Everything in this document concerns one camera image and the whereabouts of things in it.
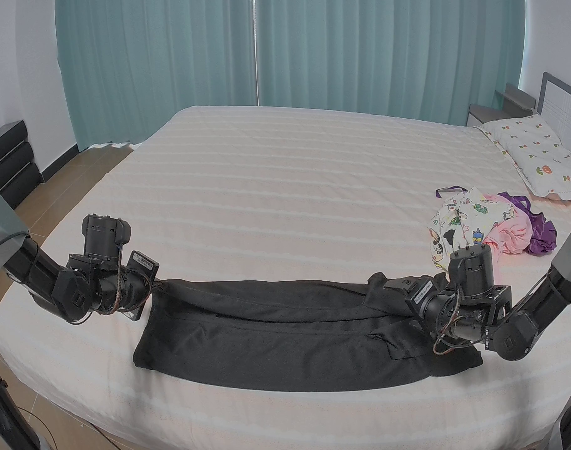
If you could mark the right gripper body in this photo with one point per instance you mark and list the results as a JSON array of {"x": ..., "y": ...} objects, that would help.
[{"x": 438, "y": 314}]

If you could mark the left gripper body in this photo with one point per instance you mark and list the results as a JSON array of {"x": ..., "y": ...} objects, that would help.
[{"x": 137, "y": 293}]

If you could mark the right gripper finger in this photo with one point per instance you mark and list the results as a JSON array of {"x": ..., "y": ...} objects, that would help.
[{"x": 405, "y": 285}]

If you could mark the black trousers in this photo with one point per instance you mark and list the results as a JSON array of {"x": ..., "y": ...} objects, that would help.
[{"x": 266, "y": 345}]

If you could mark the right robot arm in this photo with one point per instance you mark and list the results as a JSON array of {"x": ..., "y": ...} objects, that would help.
[{"x": 515, "y": 335}]

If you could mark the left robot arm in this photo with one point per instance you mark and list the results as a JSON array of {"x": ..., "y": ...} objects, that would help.
[{"x": 55, "y": 288}]

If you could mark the white printed garment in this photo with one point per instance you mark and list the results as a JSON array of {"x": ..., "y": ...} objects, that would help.
[{"x": 459, "y": 223}]

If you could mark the pink garment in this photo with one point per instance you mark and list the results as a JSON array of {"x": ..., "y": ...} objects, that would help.
[{"x": 513, "y": 232}]

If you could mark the purple garment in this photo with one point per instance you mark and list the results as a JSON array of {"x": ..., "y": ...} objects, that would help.
[{"x": 541, "y": 232}]

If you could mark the bed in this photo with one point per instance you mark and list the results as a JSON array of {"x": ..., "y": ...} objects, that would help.
[{"x": 285, "y": 181}]

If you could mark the white printed pillow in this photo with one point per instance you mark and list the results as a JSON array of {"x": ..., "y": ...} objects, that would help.
[{"x": 534, "y": 148}]

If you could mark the grey bedside table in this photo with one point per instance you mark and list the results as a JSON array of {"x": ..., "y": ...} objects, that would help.
[{"x": 487, "y": 113}]

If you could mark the blue-green curtain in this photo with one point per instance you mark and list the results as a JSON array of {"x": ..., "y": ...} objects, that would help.
[
  {"x": 149, "y": 54},
  {"x": 384, "y": 40}
]

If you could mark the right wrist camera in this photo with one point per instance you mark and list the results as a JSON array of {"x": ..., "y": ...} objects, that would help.
[{"x": 421, "y": 296}]

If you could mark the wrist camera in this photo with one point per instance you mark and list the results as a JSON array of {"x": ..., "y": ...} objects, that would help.
[
  {"x": 142, "y": 263},
  {"x": 421, "y": 296}
]

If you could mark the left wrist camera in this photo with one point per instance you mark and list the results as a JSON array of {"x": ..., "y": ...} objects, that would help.
[{"x": 142, "y": 263}]

